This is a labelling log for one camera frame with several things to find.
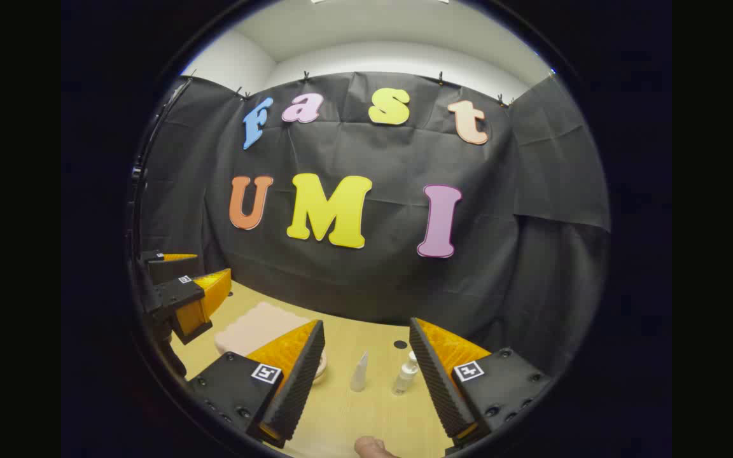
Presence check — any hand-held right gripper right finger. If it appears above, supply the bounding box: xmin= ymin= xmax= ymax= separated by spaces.
xmin=408 ymin=317 xmax=553 ymax=455

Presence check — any white squeeze tube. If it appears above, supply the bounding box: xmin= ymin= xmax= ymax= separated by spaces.
xmin=350 ymin=350 xmax=369 ymax=393

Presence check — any clear pump bottle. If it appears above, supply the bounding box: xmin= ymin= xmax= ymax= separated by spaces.
xmin=392 ymin=351 xmax=420 ymax=396

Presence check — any pink suitcase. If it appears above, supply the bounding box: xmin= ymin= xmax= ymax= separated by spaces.
xmin=214 ymin=301 xmax=329 ymax=384

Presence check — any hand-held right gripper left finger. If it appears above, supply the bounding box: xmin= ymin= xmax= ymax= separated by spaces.
xmin=187 ymin=319 xmax=326 ymax=449

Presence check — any black backdrop cloth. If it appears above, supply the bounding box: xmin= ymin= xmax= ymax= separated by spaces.
xmin=139 ymin=71 xmax=611 ymax=382

